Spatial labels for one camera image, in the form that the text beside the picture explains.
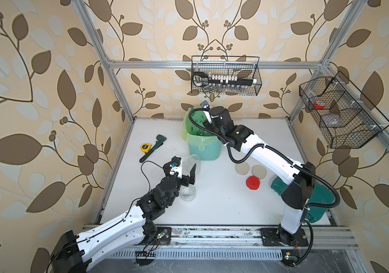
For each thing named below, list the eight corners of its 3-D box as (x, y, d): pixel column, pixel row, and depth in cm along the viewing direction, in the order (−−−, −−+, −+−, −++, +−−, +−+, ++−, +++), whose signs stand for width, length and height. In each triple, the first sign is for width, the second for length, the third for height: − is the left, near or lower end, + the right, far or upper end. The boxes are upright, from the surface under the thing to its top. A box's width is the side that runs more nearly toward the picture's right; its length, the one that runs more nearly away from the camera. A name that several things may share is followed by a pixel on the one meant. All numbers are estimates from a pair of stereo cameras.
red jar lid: (247, 189, 91) (247, 188, 89) (244, 177, 95) (245, 176, 93) (260, 189, 91) (261, 188, 89) (257, 177, 95) (258, 176, 93)
